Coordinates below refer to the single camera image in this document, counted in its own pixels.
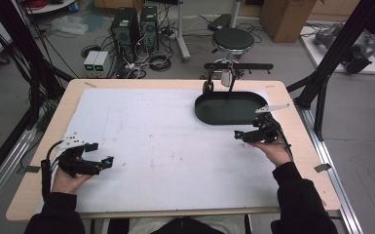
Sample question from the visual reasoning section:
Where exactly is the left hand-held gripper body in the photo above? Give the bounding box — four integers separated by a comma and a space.
56, 132, 104, 178

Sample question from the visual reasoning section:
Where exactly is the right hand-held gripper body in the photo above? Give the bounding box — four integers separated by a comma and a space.
242, 102, 290, 145

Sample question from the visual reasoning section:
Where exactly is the black key rack with tray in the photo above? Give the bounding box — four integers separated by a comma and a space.
194, 61, 275, 126

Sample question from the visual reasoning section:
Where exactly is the person's right hand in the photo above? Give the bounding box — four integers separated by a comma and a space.
249, 139, 293, 169

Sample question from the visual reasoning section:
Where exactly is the person's left hand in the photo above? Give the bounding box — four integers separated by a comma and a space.
51, 162, 94, 195

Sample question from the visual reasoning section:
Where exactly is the grey tape piece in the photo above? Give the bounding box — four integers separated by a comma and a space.
17, 165, 42, 175
314, 163, 333, 174

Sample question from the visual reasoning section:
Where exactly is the white table mat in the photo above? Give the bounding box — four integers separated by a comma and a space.
37, 87, 281, 214

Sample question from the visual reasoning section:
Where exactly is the person's torso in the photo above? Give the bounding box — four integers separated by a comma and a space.
106, 214, 252, 234

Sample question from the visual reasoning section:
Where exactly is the wooden table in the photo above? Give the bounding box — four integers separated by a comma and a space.
5, 78, 342, 222

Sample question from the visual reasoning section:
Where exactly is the grey bench power supply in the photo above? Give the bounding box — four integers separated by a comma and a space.
93, 51, 110, 78
83, 50, 100, 78

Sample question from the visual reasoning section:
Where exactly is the black round stool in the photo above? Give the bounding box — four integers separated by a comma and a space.
211, 26, 256, 64

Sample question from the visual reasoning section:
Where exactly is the white floor board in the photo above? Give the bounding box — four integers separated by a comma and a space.
300, 24, 375, 76

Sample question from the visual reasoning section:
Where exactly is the brown cardboard box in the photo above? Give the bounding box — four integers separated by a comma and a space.
260, 0, 318, 44

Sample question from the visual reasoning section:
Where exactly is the white metal stand leg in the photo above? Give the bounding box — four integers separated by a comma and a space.
174, 0, 192, 62

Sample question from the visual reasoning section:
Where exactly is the grey robot gripper device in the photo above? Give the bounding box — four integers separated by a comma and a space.
314, 22, 375, 74

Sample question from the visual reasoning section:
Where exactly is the large black computer tower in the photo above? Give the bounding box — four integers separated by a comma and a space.
110, 7, 141, 66

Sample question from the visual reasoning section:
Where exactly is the clear plastic bag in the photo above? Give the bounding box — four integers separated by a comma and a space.
50, 14, 89, 36

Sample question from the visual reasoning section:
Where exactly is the slim black computer tower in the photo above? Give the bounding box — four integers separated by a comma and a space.
139, 4, 160, 53

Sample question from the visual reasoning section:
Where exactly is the right hand-held gripper cable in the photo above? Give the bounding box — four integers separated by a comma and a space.
271, 116, 295, 162

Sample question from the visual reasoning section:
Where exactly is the hand-held gripper cable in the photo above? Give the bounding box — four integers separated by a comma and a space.
40, 139, 64, 199
271, 116, 295, 162

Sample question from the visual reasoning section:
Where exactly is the left hand-held gripper cable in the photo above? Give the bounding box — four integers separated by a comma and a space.
40, 139, 64, 199

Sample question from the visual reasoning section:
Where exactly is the aluminium rail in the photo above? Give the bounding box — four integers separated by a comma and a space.
296, 105, 364, 234
0, 128, 38, 218

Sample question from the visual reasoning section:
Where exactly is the coiled black cable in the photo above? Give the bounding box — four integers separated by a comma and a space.
149, 52, 172, 72

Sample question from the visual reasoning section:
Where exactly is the black frame post with cables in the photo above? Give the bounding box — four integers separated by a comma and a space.
0, 0, 76, 131

